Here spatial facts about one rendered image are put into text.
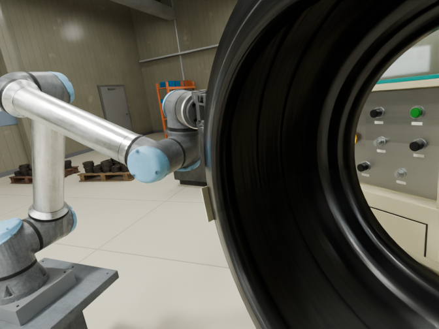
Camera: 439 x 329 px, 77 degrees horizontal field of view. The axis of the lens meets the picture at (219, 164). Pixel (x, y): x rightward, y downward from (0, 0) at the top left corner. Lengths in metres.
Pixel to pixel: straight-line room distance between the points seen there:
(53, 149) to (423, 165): 1.26
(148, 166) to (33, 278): 0.83
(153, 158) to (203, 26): 11.09
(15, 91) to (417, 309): 1.06
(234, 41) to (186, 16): 11.75
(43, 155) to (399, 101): 1.24
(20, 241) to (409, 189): 1.41
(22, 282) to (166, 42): 11.54
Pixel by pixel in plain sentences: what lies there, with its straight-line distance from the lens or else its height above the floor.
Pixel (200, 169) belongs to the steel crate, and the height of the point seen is 0.31.
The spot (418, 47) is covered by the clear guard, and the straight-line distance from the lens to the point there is 1.01.
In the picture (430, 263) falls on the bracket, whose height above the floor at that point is 0.95.
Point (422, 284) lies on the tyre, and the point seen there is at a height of 0.97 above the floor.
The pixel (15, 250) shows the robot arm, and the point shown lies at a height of 0.84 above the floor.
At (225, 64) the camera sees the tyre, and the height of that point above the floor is 1.33.
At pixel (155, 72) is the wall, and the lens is 12.65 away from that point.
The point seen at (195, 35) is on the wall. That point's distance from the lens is 11.77.
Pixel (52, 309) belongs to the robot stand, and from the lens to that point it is 1.34.
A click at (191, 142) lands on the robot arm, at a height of 1.19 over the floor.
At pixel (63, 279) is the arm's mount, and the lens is 1.38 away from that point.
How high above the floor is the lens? 1.30
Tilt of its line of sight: 14 degrees down
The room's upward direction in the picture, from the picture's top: 8 degrees counter-clockwise
